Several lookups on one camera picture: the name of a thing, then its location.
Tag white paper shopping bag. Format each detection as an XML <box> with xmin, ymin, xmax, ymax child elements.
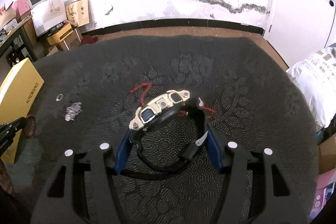
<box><xmin>31</xmin><ymin>0</ymin><xmax>67</xmax><ymax>36</ymax></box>

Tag yellow flat carton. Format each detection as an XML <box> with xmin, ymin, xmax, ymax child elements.
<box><xmin>47</xmin><ymin>23</ymin><xmax>73</xmax><ymax>45</ymax></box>

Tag pink box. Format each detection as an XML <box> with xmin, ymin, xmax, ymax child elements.
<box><xmin>12</xmin><ymin>0</ymin><xmax>31</xmax><ymax>22</ymax></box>

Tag black speaker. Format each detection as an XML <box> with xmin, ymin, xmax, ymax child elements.
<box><xmin>6</xmin><ymin>49</ymin><xmax>26</xmax><ymax>67</ymax></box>

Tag silver chain necklace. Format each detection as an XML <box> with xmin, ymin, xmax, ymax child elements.
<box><xmin>64</xmin><ymin>101</ymin><xmax>83</xmax><ymax>122</ymax></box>

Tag white door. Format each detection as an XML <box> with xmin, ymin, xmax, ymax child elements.
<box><xmin>265</xmin><ymin>0</ymin><xmax>335</xmax><ymax>67</ymax></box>

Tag tan paper gift bag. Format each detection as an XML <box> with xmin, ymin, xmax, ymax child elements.
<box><xmin>66</xmin><ymin>0</ymin><xmax>90</xmax><ymax>27</ymax></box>

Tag black floral table mat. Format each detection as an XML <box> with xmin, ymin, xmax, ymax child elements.
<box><xmin>9</xmin><ymin>36</ymin><xmax>318</xmax><ymax>223</ymax></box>

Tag yellow open cardboard box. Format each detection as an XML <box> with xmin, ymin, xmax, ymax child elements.
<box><xmin>1</xmin><ymin>58</ymin><xmax>44</xmax><ymax>164</ymax></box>

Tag white plastic sack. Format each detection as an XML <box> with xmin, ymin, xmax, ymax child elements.
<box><xmin>286</xmin><ymin>44</ymin><xmax>336</xmax><ymax>127</ymax></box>

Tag red string necklace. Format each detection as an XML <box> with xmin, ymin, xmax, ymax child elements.
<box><xmin>130</xmin><ymin>82</ymin><xmax>218</xmax><ymax>119</ymax></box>

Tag brown cardboard carton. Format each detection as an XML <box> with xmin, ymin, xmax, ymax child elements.
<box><xmin>56</xmin><ymin>28</ymin><xmax>83</xmax><ymax>51</ymax></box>

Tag red cloth on floor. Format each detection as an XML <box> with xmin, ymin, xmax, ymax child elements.
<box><xmin>81</xmin><ymin>35</ymin><xmax>98</xmax><ymax>45</ymax></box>

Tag black gold wrist watch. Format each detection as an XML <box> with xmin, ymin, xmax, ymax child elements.
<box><xmin>128</xmin><ymin>90</ymin><xmax>208</xmax><ymax>180</ymax></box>

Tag black desk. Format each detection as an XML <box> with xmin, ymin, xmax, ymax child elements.
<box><xmin>0</xmin><ymin>15</ymin><xmax>38</xmax><ymax>62</ymax></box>

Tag red bead bracelet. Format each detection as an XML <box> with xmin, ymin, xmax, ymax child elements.
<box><xmin>24</xmin><ymin>114</ymin><xmax>37</xmax><ymax>138</ymax></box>

